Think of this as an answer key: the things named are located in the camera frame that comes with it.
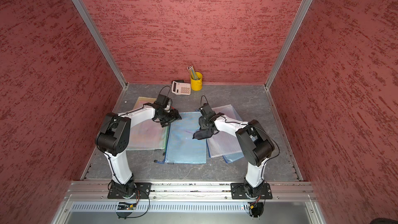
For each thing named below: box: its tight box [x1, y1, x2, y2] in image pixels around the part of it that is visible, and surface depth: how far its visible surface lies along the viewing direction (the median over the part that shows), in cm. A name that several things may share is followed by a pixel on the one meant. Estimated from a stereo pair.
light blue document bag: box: [164, 111, 207, 164], surface depth 93 cm
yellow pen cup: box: [190, 71, 203, 92], surface depth 116 cm
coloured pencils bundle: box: [186, 65, 199, 80], surface depth 112 cm
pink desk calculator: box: [171, 79, 192, 95], surface depth 120 cm
